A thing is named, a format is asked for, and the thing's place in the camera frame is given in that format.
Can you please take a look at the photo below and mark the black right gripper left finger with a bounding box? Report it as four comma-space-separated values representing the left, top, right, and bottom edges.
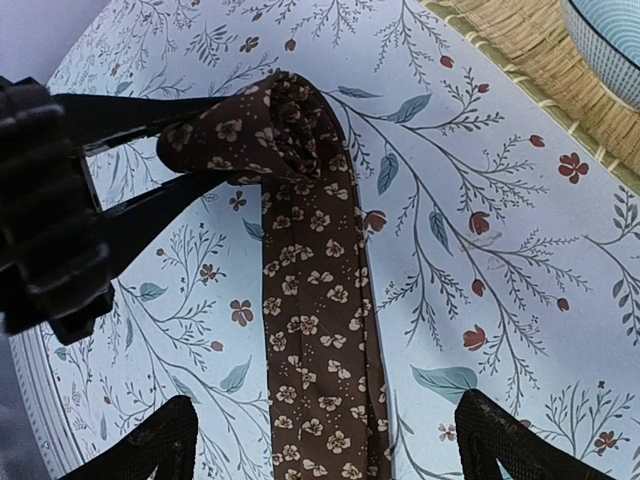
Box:
64, 395, 198, 480

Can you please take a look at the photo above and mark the bamboo mat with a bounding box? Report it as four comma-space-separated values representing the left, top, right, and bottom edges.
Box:
422, 0, 639, 193

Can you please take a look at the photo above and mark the brown floral tie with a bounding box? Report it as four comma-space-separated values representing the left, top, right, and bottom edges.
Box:
157, 72, 392, 479

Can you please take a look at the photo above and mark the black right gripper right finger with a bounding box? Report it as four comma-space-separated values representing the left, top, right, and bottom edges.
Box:
455, 389, 600, 480

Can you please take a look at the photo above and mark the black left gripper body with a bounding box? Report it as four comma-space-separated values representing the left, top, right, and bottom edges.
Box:
1, 78, 113, 345

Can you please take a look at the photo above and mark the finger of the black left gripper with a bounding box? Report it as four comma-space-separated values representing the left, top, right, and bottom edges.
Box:
96, 172, 225, 279
52, 94, 226, 155

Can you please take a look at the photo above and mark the light green ceramic bowl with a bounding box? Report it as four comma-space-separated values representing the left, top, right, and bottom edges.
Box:
560, 0, 639, 112

